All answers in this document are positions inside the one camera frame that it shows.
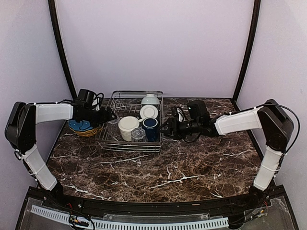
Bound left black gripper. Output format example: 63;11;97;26
81;106;118;128

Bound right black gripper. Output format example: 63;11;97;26
157;116;201;139

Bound clear glass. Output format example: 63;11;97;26
107;117;120;125
131;127;147;142

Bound dark blue mug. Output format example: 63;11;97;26
142;117;159;142

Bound yellow dotted scalloped plate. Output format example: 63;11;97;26
70;126;102;137

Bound wire metal dish rack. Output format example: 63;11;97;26
96;91;164;152

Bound blue dotted plate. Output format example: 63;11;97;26
68;119;93;132

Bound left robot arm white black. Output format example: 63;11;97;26
4;102;117;209

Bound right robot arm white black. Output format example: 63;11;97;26
158;99;301;208

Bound cream ribbed cup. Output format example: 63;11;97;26
118;116;140;142

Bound white saucer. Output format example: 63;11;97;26
140;104;159;119

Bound pale green bowl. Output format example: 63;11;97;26
141;94;160;105

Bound white right gripper bracket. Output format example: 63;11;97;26
176;107;187;122

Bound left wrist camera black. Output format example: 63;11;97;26
75;89;104;110

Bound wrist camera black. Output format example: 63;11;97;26
187;100;211;122
75;89;104;110

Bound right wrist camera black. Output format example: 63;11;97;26
187;100;211;122

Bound black front rail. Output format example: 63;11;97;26
26;186;286;216

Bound left black frame post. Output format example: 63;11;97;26
48;0;77;99

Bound black frame post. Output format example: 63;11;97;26
48;0;77;99
232;0;261;102

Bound white slotted cable duct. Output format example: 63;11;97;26
31;205;229;230

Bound right black frame post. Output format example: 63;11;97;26
232;0;261;102

